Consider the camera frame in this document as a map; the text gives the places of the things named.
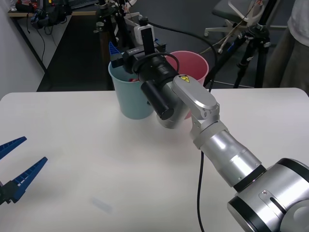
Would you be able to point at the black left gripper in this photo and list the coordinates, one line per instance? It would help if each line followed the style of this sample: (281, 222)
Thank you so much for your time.
(4, 193)

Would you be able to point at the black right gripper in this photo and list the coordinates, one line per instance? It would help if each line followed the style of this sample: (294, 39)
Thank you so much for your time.
(130, 56)

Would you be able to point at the red drink can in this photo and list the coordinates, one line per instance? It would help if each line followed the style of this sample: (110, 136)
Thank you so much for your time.
(134, 80)

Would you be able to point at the silver and black right arm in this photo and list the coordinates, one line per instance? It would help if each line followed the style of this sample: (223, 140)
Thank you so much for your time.
(241, 157)

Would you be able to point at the white chair base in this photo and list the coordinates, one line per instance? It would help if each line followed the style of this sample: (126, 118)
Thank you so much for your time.
(130, 23)

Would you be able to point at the pale blue plastic bin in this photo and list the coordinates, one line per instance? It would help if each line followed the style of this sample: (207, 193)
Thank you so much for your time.
(130, 101)

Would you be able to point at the pink plastic bin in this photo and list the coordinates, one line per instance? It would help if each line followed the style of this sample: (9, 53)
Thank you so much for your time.
(193, 65)

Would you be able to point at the black bag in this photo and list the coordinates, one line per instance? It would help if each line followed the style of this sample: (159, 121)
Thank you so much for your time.
(56, 17)

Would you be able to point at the white office chair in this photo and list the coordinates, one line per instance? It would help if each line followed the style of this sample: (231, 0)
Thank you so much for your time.
(231, 14)

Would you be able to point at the white desk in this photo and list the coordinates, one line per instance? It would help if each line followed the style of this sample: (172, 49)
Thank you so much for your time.
(31, 31)

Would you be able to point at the person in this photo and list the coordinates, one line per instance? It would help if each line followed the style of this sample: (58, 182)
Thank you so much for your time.
(289, 60)

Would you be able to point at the black camera tripod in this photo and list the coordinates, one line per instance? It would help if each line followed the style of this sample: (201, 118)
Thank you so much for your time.
(253, 48)
(106, 26)

